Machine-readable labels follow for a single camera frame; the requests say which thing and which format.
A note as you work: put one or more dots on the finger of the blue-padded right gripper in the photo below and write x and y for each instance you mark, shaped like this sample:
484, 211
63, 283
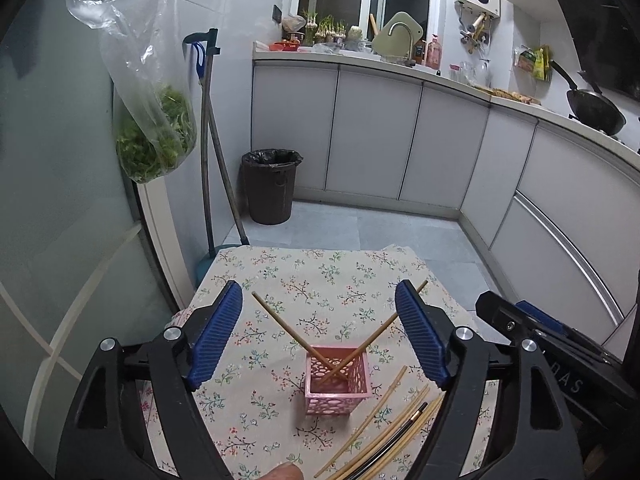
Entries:
541, 317
530, 324

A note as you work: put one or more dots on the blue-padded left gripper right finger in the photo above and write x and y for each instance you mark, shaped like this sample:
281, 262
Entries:
531, 437

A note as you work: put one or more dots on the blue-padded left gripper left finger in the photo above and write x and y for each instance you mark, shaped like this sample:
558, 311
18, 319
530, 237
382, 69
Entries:
104, 435

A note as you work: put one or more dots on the black chopstick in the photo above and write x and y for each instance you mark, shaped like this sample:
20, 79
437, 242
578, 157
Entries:
397, 435

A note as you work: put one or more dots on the pink perforated utensil holder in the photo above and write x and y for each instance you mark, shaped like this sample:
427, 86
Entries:
337, 396

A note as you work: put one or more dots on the kitchen faucet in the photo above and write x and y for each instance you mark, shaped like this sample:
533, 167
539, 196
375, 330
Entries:
407, 57

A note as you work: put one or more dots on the person's hand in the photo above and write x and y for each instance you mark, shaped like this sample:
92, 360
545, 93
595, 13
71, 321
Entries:
284, 471

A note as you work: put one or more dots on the floral tablecloth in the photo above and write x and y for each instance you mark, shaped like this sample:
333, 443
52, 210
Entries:
255, 407

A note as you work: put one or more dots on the black wok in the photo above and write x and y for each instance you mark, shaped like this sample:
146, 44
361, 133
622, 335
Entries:
591, 107

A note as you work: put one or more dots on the yellow green snack bags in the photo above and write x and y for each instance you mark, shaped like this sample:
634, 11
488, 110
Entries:
535, 61

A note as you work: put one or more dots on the pink detergent bottle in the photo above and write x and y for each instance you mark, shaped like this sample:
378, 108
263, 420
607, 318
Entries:
433, 53

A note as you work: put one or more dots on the black trash bin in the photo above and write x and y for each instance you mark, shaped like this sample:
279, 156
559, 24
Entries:
269, 182

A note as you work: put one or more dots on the green cutting board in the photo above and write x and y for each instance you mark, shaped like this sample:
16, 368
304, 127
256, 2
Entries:
383, 45

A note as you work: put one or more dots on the black range hood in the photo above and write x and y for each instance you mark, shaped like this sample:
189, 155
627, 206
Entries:
606, 46

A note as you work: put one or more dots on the potted green sprouts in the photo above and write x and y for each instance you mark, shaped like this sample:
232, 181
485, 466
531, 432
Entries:
322, 30

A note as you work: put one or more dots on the red tray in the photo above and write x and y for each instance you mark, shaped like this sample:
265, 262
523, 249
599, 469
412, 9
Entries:
284, 46

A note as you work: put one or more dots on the plastic bag of greens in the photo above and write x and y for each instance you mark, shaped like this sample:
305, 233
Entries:
155, 127

